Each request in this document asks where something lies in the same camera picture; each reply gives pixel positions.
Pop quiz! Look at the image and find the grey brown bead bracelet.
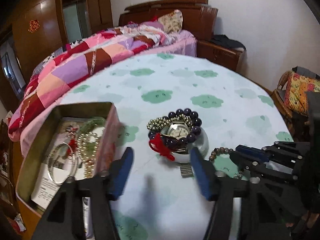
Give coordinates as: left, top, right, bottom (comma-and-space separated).
208, 146, 245, 179

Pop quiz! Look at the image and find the floral pillow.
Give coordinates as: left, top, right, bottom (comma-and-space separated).
157, 10, 183, 34

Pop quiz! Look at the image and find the patchwork pink quilt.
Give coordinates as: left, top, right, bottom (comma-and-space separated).
8, 24, 176, 141

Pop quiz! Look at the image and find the silver bangle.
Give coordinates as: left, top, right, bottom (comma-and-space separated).
47, 142, 78, 186

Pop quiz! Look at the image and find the green cloud pattern tablecloth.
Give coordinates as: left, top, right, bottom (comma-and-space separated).
62, 54, 292, 239

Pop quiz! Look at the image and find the wooden headboard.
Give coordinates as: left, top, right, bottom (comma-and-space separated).
118, 0, 218, 41

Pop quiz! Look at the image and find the white pearl necklace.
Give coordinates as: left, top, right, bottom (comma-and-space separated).
76, 129, 106, 179

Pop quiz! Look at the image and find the wooden nightstand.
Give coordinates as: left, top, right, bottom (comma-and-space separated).
196, 41, 245, 72

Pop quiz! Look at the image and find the rattan chair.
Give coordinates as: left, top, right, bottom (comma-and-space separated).
271, 66, 319, 141

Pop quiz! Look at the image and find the dark purple bead bracelet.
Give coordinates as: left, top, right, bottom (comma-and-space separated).
147, 108, 203, 151

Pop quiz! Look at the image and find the red knotted tassel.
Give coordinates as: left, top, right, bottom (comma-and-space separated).
149, 133, 175, 161

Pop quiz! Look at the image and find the dark clothes pile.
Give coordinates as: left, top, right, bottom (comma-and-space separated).
210, 35, 246, 50

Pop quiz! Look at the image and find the silver wristwatch with metal band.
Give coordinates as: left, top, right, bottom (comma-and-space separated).
161, 121, 194, 178

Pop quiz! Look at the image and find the red string pendant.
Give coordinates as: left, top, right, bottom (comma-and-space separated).
65, 124, 80, 156

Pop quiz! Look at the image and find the open metal tin box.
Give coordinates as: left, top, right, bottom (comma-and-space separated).
16, 102, 120, 217

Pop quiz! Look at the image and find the green jade bangle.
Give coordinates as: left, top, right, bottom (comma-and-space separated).
80, 116, 106, 133

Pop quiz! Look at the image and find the brown wooden wardrobe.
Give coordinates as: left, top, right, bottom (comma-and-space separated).
1, 0, 113, 111

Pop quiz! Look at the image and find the gold metallic bead bracelet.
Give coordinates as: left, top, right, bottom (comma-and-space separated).
146, 113, 194, 132

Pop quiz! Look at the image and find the red double happiness decal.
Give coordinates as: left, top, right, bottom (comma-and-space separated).
28, 20, 40, 33

